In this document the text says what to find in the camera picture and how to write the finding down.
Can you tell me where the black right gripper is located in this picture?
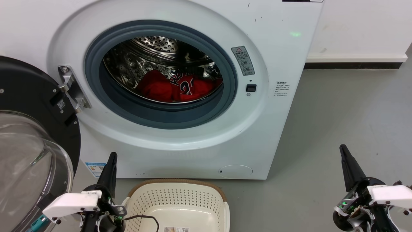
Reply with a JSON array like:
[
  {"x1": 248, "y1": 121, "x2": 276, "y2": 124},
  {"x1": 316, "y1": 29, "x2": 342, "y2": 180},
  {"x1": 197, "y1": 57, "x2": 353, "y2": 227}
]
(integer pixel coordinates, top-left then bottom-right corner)
[{"x1": 333, "y1": 144, "x2": 391, "y2": 232}]

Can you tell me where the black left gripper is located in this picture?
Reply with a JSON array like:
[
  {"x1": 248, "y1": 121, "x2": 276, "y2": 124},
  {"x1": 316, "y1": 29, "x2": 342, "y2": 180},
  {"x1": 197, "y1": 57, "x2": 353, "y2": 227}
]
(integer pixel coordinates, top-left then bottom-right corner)
[{"x1": 80, "y1": 152, "x2": 127, "y2": 232}]

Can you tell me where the red basketball jersey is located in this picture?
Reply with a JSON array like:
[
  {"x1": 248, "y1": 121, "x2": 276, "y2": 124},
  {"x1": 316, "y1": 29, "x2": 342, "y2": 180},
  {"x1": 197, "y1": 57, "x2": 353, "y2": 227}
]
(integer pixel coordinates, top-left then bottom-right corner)
[{"x1": 137, "y1": 69, "x2": 223, "y2": 103}]

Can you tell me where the cream perforated laundry basket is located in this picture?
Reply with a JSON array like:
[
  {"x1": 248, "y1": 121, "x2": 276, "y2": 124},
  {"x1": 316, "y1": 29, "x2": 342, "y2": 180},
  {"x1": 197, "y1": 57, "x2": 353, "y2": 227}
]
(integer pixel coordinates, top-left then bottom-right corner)
[{"x1": 122, "y1": 179, "x2": 230, "y2": 232}]

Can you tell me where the black washer door with glass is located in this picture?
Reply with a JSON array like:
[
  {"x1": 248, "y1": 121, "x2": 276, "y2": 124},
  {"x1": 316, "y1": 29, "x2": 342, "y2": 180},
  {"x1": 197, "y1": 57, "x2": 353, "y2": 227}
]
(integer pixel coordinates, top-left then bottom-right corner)
[{"x1": 0, "y1": 55, "x2": 81, "y2": 232}]

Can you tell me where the stainless steel washing machine drum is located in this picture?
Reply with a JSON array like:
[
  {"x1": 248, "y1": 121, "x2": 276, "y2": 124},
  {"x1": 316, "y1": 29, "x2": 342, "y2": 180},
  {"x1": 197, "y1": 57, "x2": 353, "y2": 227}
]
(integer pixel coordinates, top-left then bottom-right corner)
[{"x1": 103, "y1": 35, "x2": 223, "y2": 104}]

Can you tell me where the blue energy label sticker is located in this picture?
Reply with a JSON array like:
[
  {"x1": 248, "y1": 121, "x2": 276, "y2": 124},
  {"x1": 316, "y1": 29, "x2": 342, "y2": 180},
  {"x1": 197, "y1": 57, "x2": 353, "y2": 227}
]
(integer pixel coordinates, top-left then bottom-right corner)
[{"x1": 85, "y1": 162, "x2": 107, "y2": 178}]

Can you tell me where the grey rubber door gasket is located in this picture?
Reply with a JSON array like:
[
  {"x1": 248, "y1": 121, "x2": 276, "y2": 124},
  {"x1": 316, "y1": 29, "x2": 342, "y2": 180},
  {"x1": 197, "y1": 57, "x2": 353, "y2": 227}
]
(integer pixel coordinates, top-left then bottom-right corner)
[{"x1": 84, "y1": 20, "x2": 239, "y2": 130}]

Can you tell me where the white front-load washing machine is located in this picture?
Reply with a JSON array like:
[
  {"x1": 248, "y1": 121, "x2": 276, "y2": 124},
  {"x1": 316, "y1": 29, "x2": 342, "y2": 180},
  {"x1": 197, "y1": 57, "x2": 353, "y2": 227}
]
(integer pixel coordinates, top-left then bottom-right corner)
[{"x1": 0, "y1": 0, "x2": 325, "y2": 180}]

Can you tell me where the teal plug connector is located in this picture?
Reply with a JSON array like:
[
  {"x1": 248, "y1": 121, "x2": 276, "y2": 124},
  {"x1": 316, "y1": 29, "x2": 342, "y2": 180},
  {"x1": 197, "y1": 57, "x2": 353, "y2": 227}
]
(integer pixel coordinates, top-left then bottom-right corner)
[{"x1": 26, "y1": 215, "x2": 49, "y2": 232}]

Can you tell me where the silver metal door hinge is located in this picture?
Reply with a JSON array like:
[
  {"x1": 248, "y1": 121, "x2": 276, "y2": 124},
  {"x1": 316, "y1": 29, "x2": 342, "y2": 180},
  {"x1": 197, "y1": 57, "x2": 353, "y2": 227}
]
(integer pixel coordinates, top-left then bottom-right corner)
[{"x1": 58, "y1": 65, "x2": 92, "y2": 113}]

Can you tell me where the black baseboard strip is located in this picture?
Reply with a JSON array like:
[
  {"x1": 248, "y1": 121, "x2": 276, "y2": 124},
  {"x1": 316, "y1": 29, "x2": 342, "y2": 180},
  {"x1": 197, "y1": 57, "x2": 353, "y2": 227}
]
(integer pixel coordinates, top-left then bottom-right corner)
[{"x1": 304, "y1": 62, "x2": 403, "y2": 70}]

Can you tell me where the small printed text label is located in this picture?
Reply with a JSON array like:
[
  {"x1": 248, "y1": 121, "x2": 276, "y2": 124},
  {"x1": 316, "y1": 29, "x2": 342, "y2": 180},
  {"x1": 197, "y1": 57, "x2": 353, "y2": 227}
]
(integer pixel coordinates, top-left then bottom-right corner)
[{"x1": 274, "y1": 81, "x2": 290, "y2": 99}]

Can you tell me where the round white filter cover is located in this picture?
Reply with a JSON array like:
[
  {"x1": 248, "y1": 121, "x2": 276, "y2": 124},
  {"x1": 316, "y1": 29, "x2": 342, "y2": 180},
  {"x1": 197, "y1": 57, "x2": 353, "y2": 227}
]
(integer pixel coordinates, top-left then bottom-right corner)
[{"x1": 218, "y1": 165, "x2": 253, "y2": 179}]

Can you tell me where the grey warning sticker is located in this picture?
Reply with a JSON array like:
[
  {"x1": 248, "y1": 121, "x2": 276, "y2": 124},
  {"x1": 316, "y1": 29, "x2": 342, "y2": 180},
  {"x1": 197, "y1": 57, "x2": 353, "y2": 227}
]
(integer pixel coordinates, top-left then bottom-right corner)
[{"x1": 231, "y1": 46, "x2": 255, "y2": 76}]

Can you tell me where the thin black cable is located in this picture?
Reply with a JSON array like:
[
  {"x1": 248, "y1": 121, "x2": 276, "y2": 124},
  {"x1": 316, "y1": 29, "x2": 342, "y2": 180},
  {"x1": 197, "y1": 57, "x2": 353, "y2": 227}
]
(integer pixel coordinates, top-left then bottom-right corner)
[{"x1": 124, "y1": 215, "x2": 160, "y2": 232}]

